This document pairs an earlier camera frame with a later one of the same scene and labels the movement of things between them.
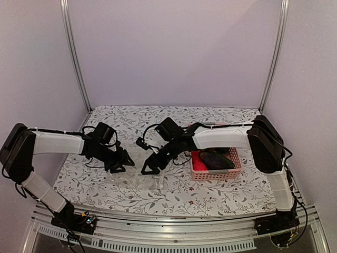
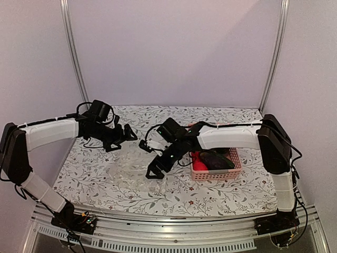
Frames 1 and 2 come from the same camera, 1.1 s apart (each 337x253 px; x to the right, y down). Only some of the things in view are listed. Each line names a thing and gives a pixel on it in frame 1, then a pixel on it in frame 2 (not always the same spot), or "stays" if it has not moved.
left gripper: x=122 y=159 to x=119 y=137
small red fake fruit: x=197 y=164 stays
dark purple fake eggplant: x=212 y=163 stays
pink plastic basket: x=218 y=174 stays
